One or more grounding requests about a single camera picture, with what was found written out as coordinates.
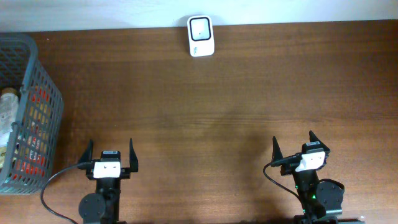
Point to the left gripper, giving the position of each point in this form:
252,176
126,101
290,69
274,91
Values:
126,171

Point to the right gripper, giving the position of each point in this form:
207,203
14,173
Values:
277,154

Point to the orange spaghetti packet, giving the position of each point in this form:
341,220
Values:
32,140

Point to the white tube with cork cap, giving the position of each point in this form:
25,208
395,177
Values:
9,107

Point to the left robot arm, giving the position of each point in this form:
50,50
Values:
102,206

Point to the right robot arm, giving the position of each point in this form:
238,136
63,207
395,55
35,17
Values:
320,199

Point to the white barcode scanner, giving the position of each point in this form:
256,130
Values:
200,36

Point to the grey plastic basket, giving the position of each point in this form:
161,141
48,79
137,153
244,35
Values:
22,70

